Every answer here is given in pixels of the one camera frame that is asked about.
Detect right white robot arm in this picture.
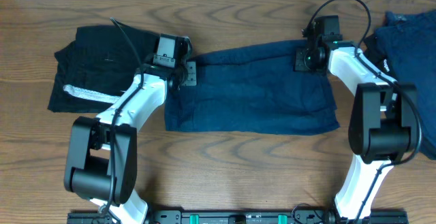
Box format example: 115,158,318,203
294,41,422,223

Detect navy blue shorts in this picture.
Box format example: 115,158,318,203
164,40,339,135

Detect folded black shorts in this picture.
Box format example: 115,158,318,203
48,25,159,113

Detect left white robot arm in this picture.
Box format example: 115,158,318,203
64,61,197,223

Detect navy clothes pile right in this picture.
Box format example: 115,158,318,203
375,10,435,160

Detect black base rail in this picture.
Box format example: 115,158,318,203
67,210,409,224

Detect black garment in pile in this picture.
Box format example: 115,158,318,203
363,34,396,78

